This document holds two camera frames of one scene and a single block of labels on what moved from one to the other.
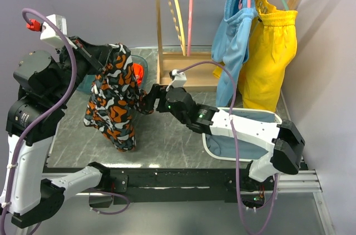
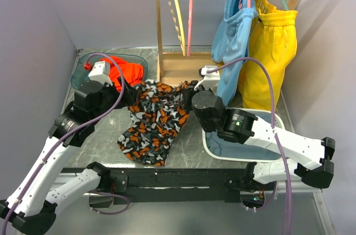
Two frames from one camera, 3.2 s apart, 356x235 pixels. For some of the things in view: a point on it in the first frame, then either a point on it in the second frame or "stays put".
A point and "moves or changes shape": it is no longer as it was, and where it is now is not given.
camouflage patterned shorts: x=115 y=98 moves or changes shape
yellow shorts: x=271 y=46 stays put
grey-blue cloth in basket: x=225 y=146 stays put
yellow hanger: x=173 y=1 stays put
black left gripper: x=95 y=56 to x=129 y=98
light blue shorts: x=230 y=47 stays put
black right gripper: x=157 y=91 to x=188 y=93
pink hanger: x=190 y=19 stays put
